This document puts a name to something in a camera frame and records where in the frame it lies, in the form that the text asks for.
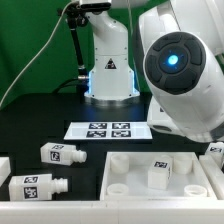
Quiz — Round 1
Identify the white square tabletop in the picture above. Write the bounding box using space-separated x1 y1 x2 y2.
100 152 217 201

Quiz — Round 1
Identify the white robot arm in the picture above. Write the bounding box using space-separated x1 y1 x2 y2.
80 0 224 142

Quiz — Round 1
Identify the white marker tag sheet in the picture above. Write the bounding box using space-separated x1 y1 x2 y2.
64 122 152 140

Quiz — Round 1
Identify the black cable at base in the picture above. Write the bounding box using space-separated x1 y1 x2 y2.
51 77 88 94

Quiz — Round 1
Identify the white front rail fence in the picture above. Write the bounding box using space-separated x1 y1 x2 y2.
0 200 224 224

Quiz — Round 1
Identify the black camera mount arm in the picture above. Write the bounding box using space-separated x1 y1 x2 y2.
54 2 88 93

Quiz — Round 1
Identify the grey cable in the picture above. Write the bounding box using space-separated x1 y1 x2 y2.
0 0 81 109

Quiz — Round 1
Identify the white left rail block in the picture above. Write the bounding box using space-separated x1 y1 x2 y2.
0 157 11 187

